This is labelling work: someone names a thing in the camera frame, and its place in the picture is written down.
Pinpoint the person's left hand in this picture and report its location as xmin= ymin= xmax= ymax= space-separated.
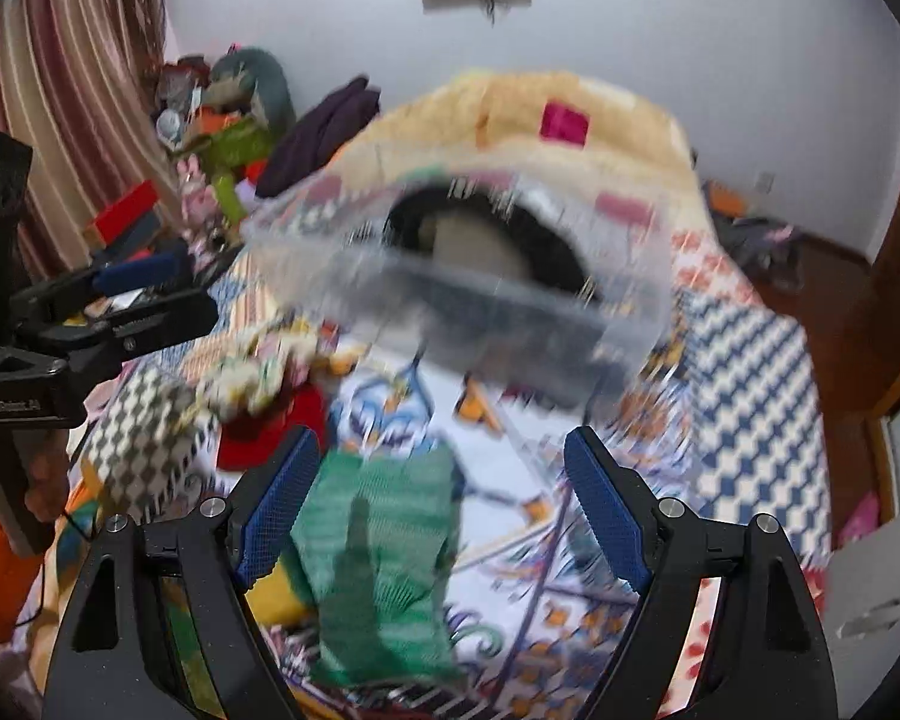
xmin=24 ymin=431 xmax=74 ymax=541

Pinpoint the pink bunny plush toy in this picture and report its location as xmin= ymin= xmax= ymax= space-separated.
xmin=178 ymin=156 xmax=227 ymax=245

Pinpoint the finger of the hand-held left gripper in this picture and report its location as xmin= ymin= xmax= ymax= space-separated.
xmin=11 ymin=286 xmax=220 ymax=391
xmin=9 ymin=249 xmax=200 ymax=325

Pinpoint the black cable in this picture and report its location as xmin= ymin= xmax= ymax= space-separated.
xmin=13 ymin=420 xmax=100 ymax=627

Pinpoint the yellow fluffy blanket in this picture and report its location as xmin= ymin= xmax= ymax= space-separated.
xmin=330 ymin=69 xmax=702 ymax=241

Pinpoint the clear plastic storage box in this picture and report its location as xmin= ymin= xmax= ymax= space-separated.
xmin=238 ymin=163 xmax=677 ymax=407

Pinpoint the colourful printed bedsheet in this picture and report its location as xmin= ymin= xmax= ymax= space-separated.
xmin=0 ymin=236 xmax=830 ymax=720

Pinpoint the dark purple garment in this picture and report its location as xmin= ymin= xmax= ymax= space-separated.
xmin=253 ymin=75 xmax=382 ymax=200

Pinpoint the green knitted cloth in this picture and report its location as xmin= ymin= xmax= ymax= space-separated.
xmin=281 ymin=444 xmax=462 ymax=687

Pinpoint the red box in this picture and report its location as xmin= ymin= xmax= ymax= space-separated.
xmin=92 ymin=180 xmax=158 ymax=245

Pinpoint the grey plush toy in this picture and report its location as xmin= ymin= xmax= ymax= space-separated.
xmin=208 ymin=47 xmax=298 ymax=137

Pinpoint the green bag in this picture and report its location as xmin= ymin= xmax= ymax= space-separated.
xmin=195 ymin=116 xmax=275 ymax=230

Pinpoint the black fuzzy cloth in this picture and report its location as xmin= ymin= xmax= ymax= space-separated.
xmin=384 ymin=187 xmax=587 ymax=293

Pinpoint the cream floral cloth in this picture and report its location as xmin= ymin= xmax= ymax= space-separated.
xmin=195 ymin=319 xmax=346 ymax=422

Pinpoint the black white checkered cloth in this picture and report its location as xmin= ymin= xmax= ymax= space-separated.
xmin=82 ymin=366 xmax=220 ymax=522

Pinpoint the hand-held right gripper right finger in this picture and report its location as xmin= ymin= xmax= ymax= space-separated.
xmin=562 ymin=425 xmax=841 ymax=720

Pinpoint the yellow cloth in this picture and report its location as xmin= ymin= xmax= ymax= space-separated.
xmin=244 ymin=559 xmax=310 ymax=627

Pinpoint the blue white checkered blanket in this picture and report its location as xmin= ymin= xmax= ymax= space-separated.
xmin=671 ymin=291 xmax=830 ymax=567

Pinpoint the pink cloth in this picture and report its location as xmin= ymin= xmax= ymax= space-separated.
xmin=836 ymin=491 xmax=880 ymax=550

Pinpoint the striped pink curtain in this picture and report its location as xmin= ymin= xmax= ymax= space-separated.
xmin=0 ymin=0 xmax=185 ymax=282

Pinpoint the orange cloth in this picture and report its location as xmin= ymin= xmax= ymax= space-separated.
xmin=0 ymin=465 xmax=53 ymax=650

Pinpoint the pile of clothes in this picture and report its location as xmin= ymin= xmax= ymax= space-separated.
xmin=701 ymin=180 xmax=807 ymax=293

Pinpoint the grey plastic box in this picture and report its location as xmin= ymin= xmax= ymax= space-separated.
xmin=823 ymin=536 xmax=900 ymax=650

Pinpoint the red cloth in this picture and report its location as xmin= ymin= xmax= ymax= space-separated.
xmin=216 ymin=381 xmax=331 ymax=475

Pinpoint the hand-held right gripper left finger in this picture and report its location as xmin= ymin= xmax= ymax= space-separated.
xmin=42 ymin=425 xmax=323 ymax=720

